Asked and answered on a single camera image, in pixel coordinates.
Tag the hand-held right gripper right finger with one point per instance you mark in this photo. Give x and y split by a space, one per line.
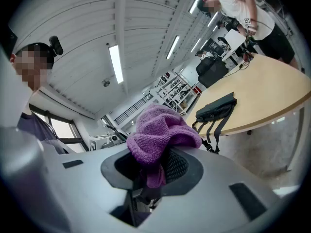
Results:
177 166

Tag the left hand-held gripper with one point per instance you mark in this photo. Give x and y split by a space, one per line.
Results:
96 143

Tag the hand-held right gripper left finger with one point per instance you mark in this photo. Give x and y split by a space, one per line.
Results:
124 165

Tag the purple cloth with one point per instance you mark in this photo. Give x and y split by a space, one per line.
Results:
155 132

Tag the black fabric bag with straps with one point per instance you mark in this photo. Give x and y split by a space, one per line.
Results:
213 110

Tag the dark-framed window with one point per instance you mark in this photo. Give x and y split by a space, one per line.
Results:
63 128

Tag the black metal railing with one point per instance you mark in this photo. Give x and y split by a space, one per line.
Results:
133 108

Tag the round ceiling sensor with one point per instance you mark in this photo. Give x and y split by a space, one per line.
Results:
106 83

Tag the person's dark printed shirt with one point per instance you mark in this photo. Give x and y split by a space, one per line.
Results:
36 127

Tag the white shelf rack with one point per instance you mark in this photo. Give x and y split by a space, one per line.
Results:
175 91

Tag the person's head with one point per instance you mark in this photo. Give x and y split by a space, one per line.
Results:
31 67

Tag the black office chair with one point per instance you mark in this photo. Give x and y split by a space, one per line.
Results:
211 71

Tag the white shade table lamp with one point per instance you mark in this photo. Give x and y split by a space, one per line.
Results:
233 39

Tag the black head-worn camera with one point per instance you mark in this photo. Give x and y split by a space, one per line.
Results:
56 45

